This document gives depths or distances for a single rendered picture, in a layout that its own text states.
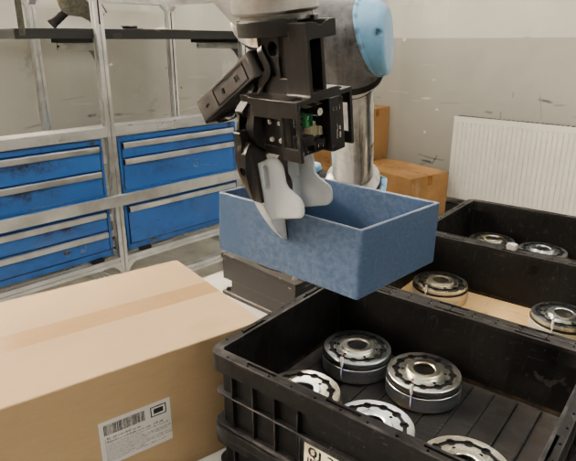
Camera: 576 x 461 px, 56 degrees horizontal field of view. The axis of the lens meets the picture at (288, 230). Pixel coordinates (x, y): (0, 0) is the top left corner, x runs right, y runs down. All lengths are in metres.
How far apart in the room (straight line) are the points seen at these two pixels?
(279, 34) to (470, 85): 3.90
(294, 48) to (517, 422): 0.56
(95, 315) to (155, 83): 2.99
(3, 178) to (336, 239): 2.07
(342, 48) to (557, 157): 3.21
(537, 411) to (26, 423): 0.65
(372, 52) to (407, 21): 3.71
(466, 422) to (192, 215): 2.38
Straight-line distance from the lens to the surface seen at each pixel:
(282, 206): 0.52
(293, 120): 0.48
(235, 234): 0.62
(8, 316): 0.95
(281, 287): 1.22
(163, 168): 2.84
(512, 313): 1.09
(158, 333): 0.83
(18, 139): 2.47
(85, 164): 2.62
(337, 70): 0.93
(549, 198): 4.09
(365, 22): 0.90
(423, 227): 0.61
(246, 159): 0.51
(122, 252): 2.78
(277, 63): 0.49
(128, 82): 3.69
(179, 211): 2.94
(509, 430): 0.80
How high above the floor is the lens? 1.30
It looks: 19 degrees down
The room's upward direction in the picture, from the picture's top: straight up
